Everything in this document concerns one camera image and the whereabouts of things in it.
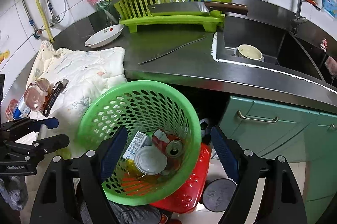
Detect yellow wrapper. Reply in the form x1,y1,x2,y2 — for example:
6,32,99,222
114,158,145,182

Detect blue white drink can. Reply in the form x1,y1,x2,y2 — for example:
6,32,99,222
13,97,31,120

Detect orange wafer snack wrapper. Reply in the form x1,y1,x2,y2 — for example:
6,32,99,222
121,174,159,196

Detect red printed paper cup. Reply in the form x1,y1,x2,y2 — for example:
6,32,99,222
5,99,18,121

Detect white milk carton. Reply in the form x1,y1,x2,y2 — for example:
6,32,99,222
123,131,150,161

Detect clear tea bottle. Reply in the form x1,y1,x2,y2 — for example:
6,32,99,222
23,78,51,111

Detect white plastic lid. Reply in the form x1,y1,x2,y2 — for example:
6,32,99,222
134,146,167,175

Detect red cola can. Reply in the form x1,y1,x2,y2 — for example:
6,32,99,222
151,129,184,158

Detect grey gloved hand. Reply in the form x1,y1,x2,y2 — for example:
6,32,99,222
1,176,29,211

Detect black round disc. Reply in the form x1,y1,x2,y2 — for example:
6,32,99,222
200,178,237,213

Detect green cabinet door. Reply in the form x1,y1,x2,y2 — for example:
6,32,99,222
216,96,336,223

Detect green plastic mesh basket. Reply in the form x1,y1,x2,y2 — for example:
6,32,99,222
76,80,201,206

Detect black flat snack wrapper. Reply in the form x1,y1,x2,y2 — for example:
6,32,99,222
40,79,68,117

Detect red plastic stool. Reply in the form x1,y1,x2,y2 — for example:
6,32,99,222
151,143,211,214

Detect cream quilted cloth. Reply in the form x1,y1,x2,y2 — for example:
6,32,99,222
26,41,126,159

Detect white ceramic plate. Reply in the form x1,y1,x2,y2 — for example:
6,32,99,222
84,24,124,48

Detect cream bowl in sink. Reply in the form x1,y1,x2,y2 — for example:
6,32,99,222
234,44,263,61

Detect green utensil jar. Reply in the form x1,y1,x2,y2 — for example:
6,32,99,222
96,0,119,24

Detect green dish rack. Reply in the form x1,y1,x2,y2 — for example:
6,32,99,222
111,0,232,33

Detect yellow gas hose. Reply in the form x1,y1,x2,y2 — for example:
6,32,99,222
34,0,55,43

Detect cleaver with wooden handle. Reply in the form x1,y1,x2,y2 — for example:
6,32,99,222
147,1,248,15

